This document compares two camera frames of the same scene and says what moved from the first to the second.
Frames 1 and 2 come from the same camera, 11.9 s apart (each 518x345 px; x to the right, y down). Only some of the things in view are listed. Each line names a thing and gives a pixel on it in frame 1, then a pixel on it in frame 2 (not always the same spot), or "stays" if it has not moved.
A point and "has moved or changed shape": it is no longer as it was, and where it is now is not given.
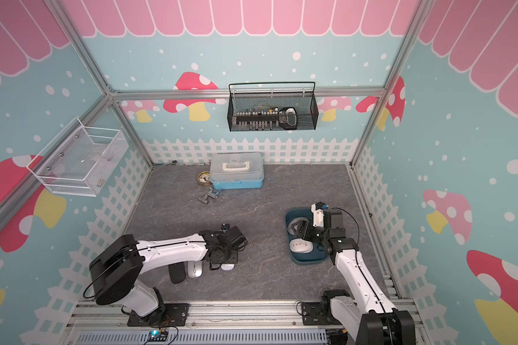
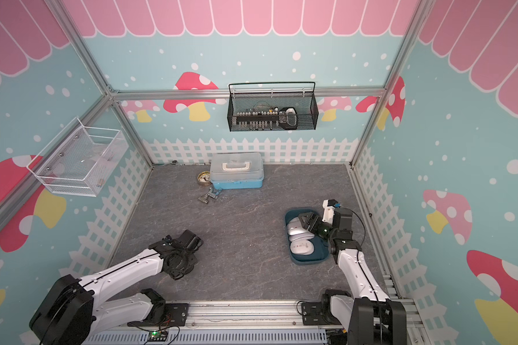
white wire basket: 80,159 stays
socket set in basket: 283,117 stays
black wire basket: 275,106 stays
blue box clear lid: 233,170 stays
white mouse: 227,267 has moved or changed shape
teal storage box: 318,254 stays
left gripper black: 232,259 to 193,259
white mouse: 301,245 stays
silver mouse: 194,269 has moved or changed shape
